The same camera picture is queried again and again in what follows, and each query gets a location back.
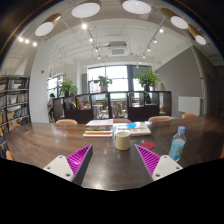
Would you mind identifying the potted plant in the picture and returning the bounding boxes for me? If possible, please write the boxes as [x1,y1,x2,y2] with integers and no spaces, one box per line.
[59,79,78,97]
[136,69,159,91]
[94,76,112,92]

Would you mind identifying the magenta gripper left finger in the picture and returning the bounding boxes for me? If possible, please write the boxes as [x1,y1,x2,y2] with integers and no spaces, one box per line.
[44,145,93,185]

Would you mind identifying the stack of books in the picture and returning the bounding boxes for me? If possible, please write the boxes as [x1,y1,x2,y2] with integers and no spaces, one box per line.
[84,119,113,137]

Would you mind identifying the ceiling air conditioner unit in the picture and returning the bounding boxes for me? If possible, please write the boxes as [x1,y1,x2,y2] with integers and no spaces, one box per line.
[108,41,127,56]

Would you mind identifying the clear plastic water bottle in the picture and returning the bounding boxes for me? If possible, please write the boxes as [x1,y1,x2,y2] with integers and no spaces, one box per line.
[169,126,186,162]

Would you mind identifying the dark low shelf divider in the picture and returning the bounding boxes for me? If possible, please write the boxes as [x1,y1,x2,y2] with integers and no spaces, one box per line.
[53,91,172,124]

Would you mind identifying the orange chair far right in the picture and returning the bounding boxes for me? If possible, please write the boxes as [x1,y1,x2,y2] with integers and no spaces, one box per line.
[182,113,196,118]

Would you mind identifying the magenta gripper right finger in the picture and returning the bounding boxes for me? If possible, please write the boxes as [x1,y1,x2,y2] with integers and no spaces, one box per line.
[135,145,182,181]

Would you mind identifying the left potted plant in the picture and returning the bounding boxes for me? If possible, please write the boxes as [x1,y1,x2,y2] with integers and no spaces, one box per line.
[59,79,78,97]

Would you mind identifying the round ceiling lamp centre-left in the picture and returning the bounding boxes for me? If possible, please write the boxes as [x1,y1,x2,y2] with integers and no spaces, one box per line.
[71,2,100,18]

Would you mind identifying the orange chair far left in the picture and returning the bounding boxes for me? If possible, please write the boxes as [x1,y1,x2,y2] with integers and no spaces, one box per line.
[56,119,78,125]

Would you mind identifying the seated person in background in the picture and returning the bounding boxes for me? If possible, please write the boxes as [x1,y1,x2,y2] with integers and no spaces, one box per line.
[47,93,55,121]

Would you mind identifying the round ceiling lamp centre-right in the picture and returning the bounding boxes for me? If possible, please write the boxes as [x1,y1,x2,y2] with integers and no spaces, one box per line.
[121,0,151,14]

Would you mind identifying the right potted plant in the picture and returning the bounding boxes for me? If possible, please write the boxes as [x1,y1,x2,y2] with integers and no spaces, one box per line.
[136,69,159,91]

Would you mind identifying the red round coaster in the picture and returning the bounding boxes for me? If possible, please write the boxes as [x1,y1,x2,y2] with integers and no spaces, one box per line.
[141,142,155,150]

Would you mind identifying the tall bookshelf at left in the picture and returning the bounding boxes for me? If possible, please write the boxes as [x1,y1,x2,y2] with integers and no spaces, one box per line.
[0,75,30,135]

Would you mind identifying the middle potted plant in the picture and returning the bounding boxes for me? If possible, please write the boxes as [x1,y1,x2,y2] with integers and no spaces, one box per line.
[94,76,112,92]

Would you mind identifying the round ceiling lamp far right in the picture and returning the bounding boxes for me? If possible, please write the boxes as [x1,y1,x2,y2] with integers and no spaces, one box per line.
[188,24,206,45]

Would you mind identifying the cream ceramic mug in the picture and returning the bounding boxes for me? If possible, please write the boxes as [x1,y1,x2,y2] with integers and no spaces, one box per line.
[115,131,130,150]

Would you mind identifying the white wall radiator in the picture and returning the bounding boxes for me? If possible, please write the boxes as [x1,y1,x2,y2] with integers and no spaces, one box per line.
[178,96,200,116]

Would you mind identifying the orange chair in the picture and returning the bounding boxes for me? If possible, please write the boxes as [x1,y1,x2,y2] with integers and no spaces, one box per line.
[113,118,131,123]
[182,113,196,118]
[56,119,78,125]
[148,116,173,122]

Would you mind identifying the orange chair middle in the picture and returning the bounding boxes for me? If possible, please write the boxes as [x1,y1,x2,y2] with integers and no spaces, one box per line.
[113,118,131,123]

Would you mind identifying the magazines with blue lid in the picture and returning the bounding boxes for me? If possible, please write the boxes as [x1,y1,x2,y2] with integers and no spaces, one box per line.
[116,122,151,136]

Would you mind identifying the round ceiling lamp left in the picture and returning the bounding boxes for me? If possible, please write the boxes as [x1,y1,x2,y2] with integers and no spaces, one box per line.
[35,13,61,37]

